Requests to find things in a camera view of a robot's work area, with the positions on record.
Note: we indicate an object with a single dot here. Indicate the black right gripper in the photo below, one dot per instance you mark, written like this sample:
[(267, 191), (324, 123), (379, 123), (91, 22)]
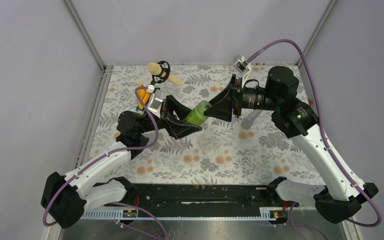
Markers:
[(223, 104)]

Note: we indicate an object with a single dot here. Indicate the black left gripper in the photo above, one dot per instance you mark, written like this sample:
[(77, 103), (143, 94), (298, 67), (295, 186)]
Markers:
[(176, 129)]

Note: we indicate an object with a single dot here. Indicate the green pill bottle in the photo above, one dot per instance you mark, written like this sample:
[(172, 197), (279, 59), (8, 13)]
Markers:
[(196, 116)]

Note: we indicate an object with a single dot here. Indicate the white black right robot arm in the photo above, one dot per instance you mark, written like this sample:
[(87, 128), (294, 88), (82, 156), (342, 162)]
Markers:
[(343, 193)]

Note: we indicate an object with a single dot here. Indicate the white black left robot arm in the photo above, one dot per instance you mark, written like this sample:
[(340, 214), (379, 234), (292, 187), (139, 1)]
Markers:
[(67, 196)]

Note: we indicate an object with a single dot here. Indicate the grey cylinder tube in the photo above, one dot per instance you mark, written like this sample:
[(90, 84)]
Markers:
[(248, 121)]

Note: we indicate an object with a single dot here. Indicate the yellow toy block piece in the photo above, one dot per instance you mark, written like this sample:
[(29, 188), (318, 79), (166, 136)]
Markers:
[(145, 97)]

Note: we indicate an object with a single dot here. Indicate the floral patterned table mat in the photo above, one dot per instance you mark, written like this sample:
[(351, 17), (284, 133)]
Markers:
[(221, 153)]

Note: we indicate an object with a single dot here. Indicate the black tripod microphone stand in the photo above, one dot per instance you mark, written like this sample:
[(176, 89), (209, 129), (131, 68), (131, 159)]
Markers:
[(159, 71)]

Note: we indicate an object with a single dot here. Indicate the cream microphone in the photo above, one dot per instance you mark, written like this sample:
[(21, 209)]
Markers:
[(174, 80)]

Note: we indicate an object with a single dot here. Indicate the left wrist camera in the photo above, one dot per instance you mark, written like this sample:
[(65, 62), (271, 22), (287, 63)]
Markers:
[(156, 100)]

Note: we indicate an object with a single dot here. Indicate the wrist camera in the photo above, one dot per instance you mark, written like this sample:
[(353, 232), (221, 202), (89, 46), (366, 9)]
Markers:
[(239, 63), (156, 100)]

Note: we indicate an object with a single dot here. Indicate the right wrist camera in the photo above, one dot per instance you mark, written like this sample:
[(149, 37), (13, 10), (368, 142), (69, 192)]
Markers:
[(239, 63)]

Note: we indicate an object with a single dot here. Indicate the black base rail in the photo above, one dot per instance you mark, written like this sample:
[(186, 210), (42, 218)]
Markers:
[(207, 201)]

